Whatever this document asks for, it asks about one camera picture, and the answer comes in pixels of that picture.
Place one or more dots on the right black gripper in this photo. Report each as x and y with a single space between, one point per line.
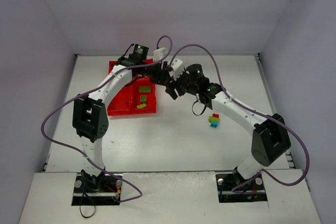
180 85

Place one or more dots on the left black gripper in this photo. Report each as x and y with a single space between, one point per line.
163 76

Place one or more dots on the green lego brick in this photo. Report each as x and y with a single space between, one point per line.
145 89

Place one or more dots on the small green lego piece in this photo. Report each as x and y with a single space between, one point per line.
143 99

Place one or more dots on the green curved lego piece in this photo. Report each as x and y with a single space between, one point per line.
141 106

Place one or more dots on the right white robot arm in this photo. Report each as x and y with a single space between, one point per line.
269 139

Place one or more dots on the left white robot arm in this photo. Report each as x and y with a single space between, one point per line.
90 117

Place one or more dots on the red four-compartment bin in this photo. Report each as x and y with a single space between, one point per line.
125 102

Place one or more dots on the green red blue lego cluster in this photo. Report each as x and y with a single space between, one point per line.
214 120

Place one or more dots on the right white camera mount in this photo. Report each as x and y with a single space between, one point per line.
177 68

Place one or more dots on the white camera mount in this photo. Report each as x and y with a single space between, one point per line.
177 68
159 53

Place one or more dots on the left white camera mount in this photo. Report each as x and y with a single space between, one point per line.
159 53

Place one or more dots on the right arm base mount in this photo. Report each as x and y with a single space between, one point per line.
232 190

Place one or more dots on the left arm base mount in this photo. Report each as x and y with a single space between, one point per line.
107 193

